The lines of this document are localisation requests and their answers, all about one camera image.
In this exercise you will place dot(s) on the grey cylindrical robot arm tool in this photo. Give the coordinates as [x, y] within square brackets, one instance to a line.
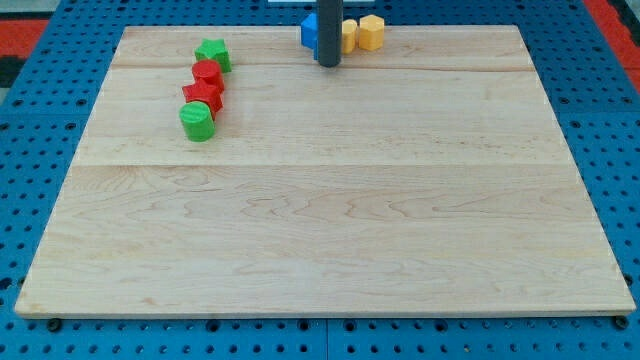
[329, 23]

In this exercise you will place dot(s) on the light wooden board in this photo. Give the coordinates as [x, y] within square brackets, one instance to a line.
[427, 179]

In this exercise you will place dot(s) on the green cylinder block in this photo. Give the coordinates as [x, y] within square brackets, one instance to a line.
[197, 121]

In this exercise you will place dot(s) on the red cylinder block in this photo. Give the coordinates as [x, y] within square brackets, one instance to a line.
[210, 72]

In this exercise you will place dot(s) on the red star block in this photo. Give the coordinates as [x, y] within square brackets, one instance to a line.
[209, 94]

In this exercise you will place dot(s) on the blue block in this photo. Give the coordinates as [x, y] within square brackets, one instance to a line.
[309, 32]

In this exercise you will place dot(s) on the yellow block behind tool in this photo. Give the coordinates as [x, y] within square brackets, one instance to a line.
[349, 35]

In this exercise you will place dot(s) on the yellow hexagon block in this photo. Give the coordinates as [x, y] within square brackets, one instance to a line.
[371, 33]

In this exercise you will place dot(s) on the green star block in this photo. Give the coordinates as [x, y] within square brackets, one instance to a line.
[214, 49]

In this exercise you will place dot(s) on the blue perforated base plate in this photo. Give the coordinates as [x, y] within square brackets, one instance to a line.
[44, 113]

